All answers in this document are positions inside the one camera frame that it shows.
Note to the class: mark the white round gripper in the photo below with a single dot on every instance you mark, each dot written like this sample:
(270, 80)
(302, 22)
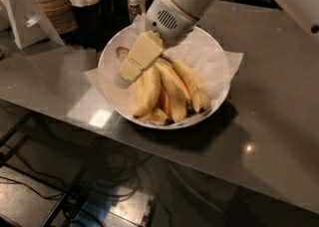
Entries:
(167, 22)

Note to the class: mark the yellow banana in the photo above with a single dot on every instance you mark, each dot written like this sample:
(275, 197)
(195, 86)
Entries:
(147, 92)
(173, 88)
(157, 115)
(200, 98)

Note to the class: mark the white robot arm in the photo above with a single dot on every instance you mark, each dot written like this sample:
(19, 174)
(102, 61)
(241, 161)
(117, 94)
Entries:
(304, 12)

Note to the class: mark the white bowl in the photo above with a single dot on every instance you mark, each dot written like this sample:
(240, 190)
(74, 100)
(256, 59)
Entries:
(109, 55)

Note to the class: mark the small orange banana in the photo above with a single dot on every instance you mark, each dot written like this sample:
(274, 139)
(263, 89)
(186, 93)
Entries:
(164, 102)

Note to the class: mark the small brown glass bottle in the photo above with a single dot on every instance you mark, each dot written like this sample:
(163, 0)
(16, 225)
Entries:
(134, 9)

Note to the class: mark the black cup with utensils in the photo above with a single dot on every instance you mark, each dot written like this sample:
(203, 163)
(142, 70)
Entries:
(115, 15)

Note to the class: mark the white paper liner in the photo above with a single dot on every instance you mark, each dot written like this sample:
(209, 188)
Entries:
(206, 58)

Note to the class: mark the black cup with wrapped straws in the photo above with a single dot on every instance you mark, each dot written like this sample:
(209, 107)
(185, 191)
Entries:
(89, 20)

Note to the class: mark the white paper bag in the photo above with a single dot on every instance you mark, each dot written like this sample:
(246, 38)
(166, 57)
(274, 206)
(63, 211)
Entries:
(28, 22)

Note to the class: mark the blue grey box on floor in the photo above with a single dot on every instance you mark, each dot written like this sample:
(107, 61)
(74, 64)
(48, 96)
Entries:
(110, 205)

